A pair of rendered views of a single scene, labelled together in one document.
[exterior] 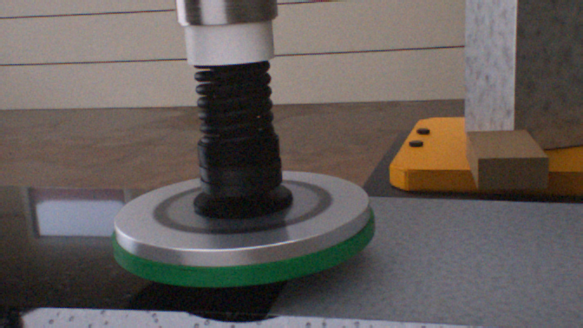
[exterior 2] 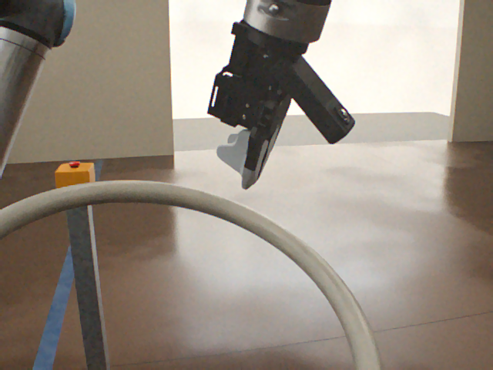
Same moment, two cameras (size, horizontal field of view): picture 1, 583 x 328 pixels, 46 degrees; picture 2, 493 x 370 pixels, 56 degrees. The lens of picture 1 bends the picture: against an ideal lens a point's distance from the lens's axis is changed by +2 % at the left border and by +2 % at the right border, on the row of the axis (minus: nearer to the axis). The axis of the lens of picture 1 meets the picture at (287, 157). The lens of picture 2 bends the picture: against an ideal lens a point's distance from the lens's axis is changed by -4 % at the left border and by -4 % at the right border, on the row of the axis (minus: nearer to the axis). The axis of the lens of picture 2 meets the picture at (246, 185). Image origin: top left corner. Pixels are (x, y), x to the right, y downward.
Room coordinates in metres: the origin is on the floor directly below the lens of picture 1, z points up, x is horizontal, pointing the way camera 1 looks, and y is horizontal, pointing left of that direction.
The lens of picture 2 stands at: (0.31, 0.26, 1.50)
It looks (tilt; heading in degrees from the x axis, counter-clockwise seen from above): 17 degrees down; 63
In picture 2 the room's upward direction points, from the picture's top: straight up
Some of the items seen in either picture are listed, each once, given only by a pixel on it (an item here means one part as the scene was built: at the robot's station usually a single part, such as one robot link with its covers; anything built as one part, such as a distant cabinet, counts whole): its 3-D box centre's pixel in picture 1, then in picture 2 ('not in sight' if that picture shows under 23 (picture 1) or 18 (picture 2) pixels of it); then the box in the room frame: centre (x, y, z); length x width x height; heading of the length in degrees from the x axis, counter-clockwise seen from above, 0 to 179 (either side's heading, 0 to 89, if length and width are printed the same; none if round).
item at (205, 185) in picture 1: (241, 179); not in sight; (0.55, 0.04, 0.94); 0.07 x 0.07 x 0.01
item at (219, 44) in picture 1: (229, 37); not in sight; (0.55, 0.04, 1.06); 0.07 x 0.07 x 0.04
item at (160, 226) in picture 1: (244, 210); not in sight; (0.55, 0.04, 0.92); 0.21 x 0.21 x 0.01
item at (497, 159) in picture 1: (503, 157); not in sight; (1.09, -0.36, 0.81); 0.20 x 0.10 x 0.05; 170
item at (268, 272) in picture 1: (244, 214); not in sight; (0.55, 0.04, 0.91); 0.22 x 0.22 x 0.04
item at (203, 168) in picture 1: (240, 165); not in sight; (0.55, 0.04, 0.96); 0.07 x 0.07 x 0.01
